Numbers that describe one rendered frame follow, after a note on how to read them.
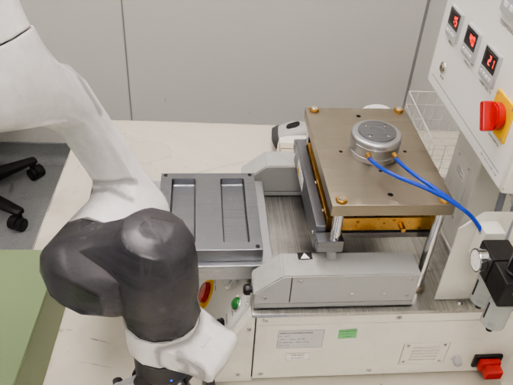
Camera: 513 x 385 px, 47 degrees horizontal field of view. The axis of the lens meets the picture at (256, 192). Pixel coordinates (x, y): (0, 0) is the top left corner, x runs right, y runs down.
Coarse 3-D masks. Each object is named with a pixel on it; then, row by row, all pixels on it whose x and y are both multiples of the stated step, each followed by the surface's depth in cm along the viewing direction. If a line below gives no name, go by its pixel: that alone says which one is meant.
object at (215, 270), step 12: (264, 204) 105; (264, 216) 102; (264, 228) 100; (264, 240) 97; (264, 252) 95; (204, 264) 92; (216, 264) 92; (228, 264) 93; (240, 264) 93; (252, 264) 93; (204, 276) 93; (216, 276) 93; (228, 276) 94; (240, 276) 94
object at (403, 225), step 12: (312, 156) 102; (312, 168) 100; (324, 204) 91; (324, 216) 90; (348, 216) 89; (360, 216) 90; (372, 216) 90; (384, 216) 90; (396, 216) 90; (408, 216) 90; (420, 216) 90; (432, 216) 90; (348, 228) 90; (360, 228) 91; (372, 228) 91; (384, 228) 91; (396, 228) 91; (408, 228) 91; (420, 228) 92
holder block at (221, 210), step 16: (176, 176) 106; (192, 176) 106; (208, 176) 106; (224, 176) 106; (240, 176) 106; (176, 192) 104; (192, 192) 105; (208, 192) 102; (224, 192) 105; (240, 192) 105; (176, 208) 101; (192, 208) 101; (208, 208) 99; (224, 208) 102; (240, 208) 102; (256, 208) 100; (192, 224) 98; (208, 224) 96; (224, 224) 98; (240, 224) 99; (256, 224) 97; (208, 240) 93; (224, 240) 95; (240, 240) 96; (256, 240) 94; (208, 256) 92; (224, 256) 92; (240, 256) 93; (256, 256) 93
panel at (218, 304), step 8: (200, 280) 117; (208, 280) 112; (216, 280) 109; (240, 280) 99; (216, 288) 108; (224, 288) 104; (240, 288) 97; (208, 296) 110; (216, 296) 106; (224, 296) 103; (232, 296) 100; (240, 296) 96; (248, 296) 94; (200, 304) 112; (208, 304) 109; (216, 304) 105; (224, 304) 101; (240, 304) 95; (248, 304) 92; (208, 312) 107; (216, 312) 104; (224, 312) 100; (232, 312) 97; (240, 312) 94; (224, 320) 99; (232, 320) 96; (232, 328) 95
